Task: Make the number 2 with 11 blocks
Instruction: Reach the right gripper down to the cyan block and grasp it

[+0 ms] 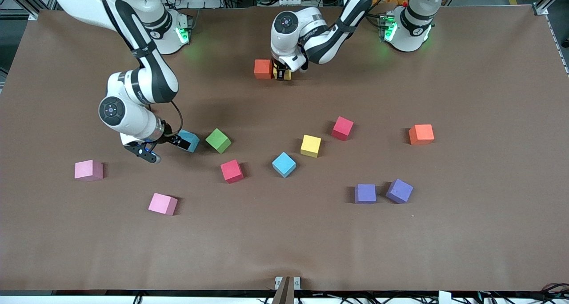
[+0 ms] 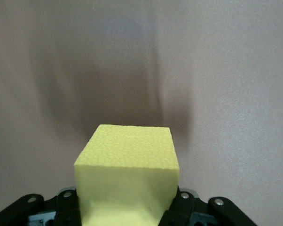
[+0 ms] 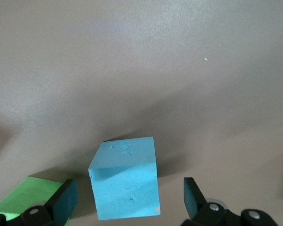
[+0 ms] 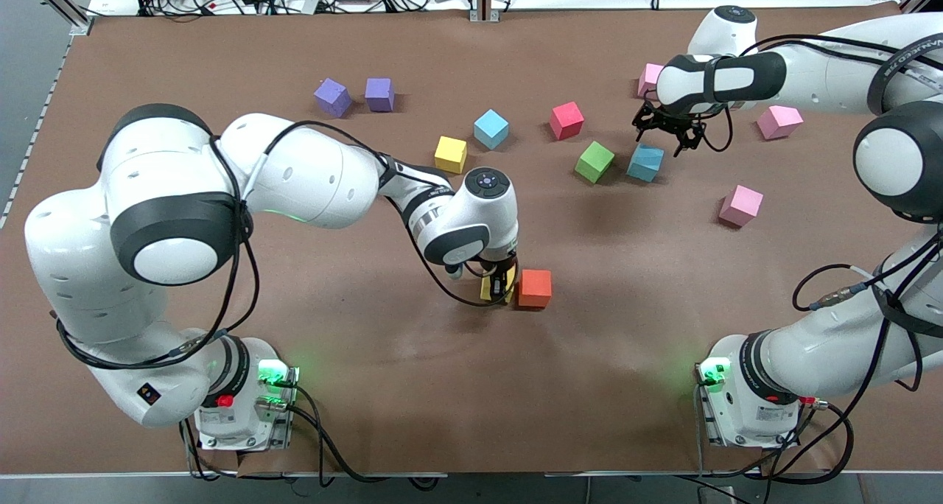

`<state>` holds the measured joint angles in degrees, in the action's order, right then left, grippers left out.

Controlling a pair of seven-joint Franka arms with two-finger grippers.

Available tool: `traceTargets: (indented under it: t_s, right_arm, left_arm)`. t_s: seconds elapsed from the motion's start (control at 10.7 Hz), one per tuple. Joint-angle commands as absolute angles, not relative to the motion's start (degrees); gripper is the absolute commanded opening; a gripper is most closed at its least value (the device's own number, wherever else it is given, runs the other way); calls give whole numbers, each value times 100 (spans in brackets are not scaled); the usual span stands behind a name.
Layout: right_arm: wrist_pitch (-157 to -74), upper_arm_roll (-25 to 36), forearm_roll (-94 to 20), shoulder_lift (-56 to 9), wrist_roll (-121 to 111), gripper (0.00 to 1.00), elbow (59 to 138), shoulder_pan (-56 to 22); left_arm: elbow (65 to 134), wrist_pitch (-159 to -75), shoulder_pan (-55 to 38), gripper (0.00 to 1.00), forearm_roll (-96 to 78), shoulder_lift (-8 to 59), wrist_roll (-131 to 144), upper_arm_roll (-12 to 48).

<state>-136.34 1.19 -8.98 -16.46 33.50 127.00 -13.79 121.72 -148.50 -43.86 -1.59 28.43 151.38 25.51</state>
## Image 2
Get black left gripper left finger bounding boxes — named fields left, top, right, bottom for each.
left=0, top=187, right=83, bottom=226

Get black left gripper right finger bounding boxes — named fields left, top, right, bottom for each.
left=161, top=187, right=257, bottom=226

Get yellow foam cube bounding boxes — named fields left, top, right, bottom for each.
left=73, top=124, right=181, bottom=226

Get brown paper table cover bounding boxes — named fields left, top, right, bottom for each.
left=0, top=0, right=283, bottom=226

